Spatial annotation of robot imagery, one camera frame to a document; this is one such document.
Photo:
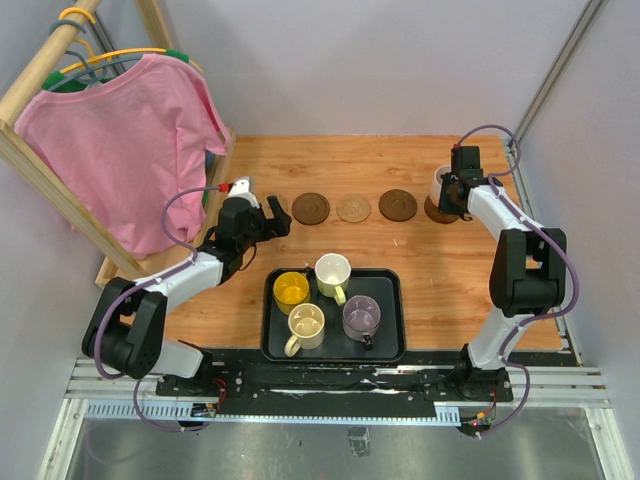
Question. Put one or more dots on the aluminium frame post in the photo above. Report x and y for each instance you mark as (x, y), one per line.
(581, 27)

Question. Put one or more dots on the black plastic tray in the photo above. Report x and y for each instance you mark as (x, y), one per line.
(388, 343)

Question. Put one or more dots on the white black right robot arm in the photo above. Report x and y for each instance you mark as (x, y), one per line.
(528, 273)

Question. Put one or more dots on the cream mug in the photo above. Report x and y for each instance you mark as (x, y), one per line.
(306, 323)

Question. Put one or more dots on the wooden clothes rack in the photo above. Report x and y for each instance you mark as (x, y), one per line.
(16, 152)

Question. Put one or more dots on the purple mug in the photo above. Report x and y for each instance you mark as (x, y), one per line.
(361, 318)

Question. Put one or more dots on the small woven rattan coaster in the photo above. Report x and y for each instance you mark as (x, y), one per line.
(353, 208)

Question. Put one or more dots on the dark wooden coaster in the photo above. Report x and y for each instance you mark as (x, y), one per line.
(397, 205)
(310, 208)
(433, 212)

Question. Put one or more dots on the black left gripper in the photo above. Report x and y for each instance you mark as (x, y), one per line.
(279, 226)

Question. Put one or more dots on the yellow clothes hanger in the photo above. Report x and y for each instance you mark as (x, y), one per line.
(157, 27)

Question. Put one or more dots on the yellow translucent cup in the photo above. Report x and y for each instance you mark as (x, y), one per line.
(291, 289)

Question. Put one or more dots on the pink t-shirt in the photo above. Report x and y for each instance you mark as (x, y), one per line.
(133, 149)

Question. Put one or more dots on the pink mug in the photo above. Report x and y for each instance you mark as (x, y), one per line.
(437, 182)

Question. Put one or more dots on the grey slotted cable duct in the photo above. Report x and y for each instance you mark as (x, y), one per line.
(193, 413)

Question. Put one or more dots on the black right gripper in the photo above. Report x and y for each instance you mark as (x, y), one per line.
(444, 206)

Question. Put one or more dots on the green clothes hanger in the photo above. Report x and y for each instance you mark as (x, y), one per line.
(73, 86)

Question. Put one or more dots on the grey clothes hanger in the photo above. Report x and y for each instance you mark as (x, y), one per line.
(88, 73)

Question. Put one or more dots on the pale green mug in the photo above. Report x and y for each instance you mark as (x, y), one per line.
(332, 273)

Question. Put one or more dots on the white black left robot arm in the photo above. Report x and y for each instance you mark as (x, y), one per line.
(125, 336)

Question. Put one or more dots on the large woven rattan coaster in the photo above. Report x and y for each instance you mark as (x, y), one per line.
(281, 199)

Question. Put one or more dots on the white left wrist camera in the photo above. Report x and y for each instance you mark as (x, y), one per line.
(242, 187)

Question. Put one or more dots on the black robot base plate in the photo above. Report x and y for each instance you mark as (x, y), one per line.
(253, 384)

